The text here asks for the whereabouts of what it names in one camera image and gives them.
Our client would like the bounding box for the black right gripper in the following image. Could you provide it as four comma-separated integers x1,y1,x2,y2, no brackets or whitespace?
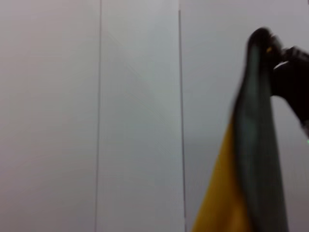
270,45,309,136

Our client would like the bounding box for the yellow and grey towel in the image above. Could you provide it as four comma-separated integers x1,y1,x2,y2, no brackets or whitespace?
190,27,290,232

